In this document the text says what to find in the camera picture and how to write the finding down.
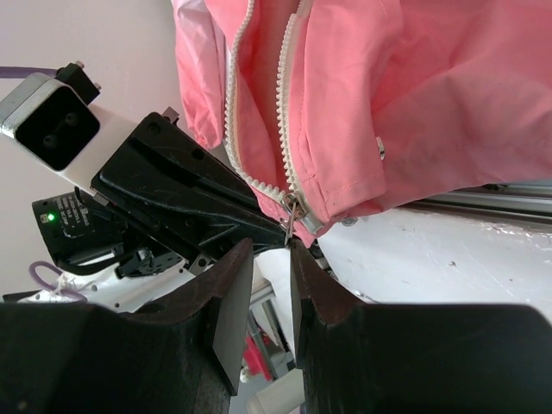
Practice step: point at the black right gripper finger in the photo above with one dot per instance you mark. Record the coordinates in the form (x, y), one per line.
(357, 357)

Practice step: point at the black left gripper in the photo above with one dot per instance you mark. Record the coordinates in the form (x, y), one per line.
(181, 353)

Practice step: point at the pink hooded zip jacket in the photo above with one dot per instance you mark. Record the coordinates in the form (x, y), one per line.
(335, 109)

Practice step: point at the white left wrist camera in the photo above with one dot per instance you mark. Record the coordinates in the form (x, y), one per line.
(51, 116)

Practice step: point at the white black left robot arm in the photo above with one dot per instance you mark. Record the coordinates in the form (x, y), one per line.
(108, 289)

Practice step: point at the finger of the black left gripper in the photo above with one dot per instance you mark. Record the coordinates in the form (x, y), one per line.
(177, 156)

